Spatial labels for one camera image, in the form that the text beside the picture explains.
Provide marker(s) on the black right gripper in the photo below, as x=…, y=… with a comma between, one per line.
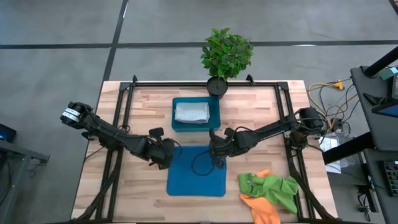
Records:
x=231, y=144

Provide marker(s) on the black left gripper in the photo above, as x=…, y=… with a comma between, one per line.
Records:
x=154, y=151

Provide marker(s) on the blue microfiber towel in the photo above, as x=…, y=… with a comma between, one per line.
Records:
x=186, y=183

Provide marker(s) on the grey microfiber towel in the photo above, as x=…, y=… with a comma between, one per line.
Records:
x=191, y=112

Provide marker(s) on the green microfiber towel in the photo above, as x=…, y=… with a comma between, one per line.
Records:
x=273, y=189

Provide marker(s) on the orange microfiber towel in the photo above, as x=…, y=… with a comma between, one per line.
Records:
x=262, y=211

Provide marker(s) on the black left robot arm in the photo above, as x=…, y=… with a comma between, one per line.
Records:
x=109, y=133

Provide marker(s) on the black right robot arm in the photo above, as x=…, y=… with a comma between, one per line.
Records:
x=273, y=127

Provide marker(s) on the teal plastic bin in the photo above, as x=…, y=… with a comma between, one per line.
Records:
x=214, y=113

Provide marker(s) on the green potted plant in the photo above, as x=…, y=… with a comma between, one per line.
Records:
x=227, y=53

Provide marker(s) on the black desk leg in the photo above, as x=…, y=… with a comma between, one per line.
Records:
x=345, y=149

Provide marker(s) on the grey side table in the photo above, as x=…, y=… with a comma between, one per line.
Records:
x=18, y=149

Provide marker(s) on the black wedge-shaped device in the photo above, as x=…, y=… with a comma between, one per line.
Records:
x=370, y=99

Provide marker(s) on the black device with blue light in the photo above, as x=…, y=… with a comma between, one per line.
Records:
x=7, y=132

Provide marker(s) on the dark grey desk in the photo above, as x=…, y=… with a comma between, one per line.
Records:
x=374, y=186
x=382, y=133

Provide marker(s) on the tablet with blue screen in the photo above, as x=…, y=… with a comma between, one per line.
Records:
x=390, y=111

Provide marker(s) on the black keyboard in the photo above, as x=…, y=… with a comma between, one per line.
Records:
x=391, y=177

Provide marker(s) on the black pole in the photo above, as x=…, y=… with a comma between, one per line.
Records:
x=381, y=62

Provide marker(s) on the small teal box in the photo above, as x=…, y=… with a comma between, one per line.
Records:
x=390, y=73

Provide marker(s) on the black aluminium table frame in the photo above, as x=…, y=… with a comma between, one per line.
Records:
x=186, y=84

